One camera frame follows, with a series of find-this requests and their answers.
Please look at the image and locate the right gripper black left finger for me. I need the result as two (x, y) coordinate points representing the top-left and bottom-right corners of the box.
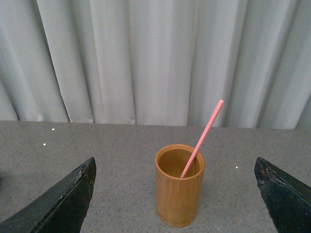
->
(0, 157), (97, 233)

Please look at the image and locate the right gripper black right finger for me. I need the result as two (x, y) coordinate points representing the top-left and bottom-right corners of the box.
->
(254, 157), (311, 233)

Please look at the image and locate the pink chopstick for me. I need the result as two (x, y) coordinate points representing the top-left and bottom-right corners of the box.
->
(180, 100), (224, 178)

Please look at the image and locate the bamboo chopstick holder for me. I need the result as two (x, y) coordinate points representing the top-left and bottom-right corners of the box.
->
(155, 144), (206, 228)

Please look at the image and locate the white pleated curtain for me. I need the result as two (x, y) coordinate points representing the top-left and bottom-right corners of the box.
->
(0, 0), (311, 130)

